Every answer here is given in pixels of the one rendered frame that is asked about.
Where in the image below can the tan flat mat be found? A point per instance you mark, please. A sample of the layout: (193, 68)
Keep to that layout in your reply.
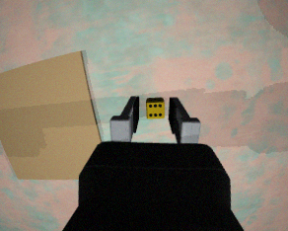
(48, 126)

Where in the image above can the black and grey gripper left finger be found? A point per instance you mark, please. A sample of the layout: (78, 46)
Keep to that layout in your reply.
(123, 126)

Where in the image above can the yellow die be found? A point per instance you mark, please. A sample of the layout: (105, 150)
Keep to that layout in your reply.
(155, 108)

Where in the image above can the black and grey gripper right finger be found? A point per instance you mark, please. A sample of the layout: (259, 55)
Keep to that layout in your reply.
(185, 128)

